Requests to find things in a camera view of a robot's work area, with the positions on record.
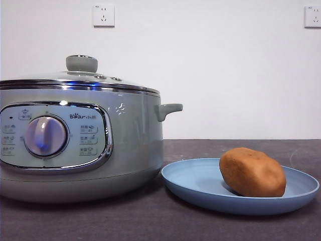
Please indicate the glass lid with green knob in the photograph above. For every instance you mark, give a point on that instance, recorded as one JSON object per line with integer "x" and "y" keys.
{"x": 81, "y": 64}

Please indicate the brown potato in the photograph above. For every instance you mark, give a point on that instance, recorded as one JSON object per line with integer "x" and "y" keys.
{"x": 252, "y": 173}

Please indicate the pale green electric steamer pot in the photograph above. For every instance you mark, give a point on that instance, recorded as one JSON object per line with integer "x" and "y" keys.
{"x": 135, "y": 143}

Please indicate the blue round plate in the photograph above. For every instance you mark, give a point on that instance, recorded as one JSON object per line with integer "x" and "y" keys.
{"x": 198, "y": 180}

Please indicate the white wall socket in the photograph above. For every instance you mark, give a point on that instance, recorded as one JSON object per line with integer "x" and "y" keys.
{"x": 313, "y": 16}
{"x": 104, "y": 16}

